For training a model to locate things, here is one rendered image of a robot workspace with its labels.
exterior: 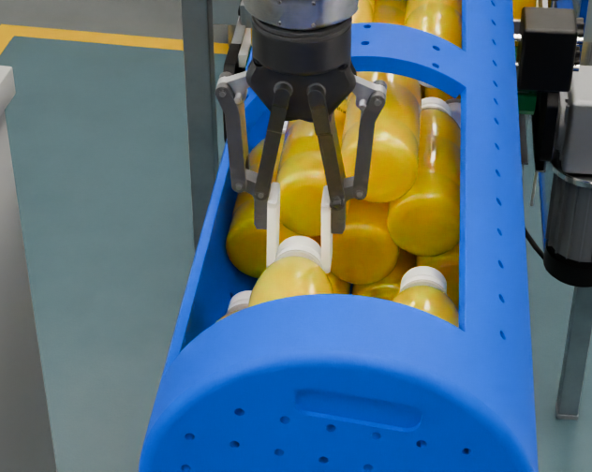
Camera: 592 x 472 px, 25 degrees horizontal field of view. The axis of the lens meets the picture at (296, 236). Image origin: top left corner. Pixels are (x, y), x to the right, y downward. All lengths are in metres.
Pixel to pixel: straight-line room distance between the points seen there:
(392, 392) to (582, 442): 1.75
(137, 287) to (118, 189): 0.38
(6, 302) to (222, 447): 0.90
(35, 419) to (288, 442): 1.08
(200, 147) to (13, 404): 0.51
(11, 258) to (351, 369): 0.98
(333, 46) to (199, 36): 1.03
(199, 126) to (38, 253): 1.05
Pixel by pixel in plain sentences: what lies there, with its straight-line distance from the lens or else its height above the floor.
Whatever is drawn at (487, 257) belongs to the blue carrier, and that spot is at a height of 1.19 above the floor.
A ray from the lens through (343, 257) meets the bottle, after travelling 1.26.
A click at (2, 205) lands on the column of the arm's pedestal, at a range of 1.76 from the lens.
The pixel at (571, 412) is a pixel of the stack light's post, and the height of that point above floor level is 0.02.
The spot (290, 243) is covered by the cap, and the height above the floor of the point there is 1.14.
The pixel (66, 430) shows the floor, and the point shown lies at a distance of 2.64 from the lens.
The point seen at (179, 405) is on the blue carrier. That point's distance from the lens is 0.93.
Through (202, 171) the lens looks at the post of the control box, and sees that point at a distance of 2.15.
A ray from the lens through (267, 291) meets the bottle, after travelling 1.07.
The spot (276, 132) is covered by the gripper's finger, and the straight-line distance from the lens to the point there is 1.07.
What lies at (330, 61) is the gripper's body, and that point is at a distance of 1.01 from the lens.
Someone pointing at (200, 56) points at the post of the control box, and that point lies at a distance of 2.04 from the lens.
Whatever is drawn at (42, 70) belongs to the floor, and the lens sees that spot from 3.79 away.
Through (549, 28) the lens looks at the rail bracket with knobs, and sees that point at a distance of 1.80.
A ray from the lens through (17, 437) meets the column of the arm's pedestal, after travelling 1.93.
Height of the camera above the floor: 1.81
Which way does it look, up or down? 36 degrees down
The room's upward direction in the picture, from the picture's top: straight up
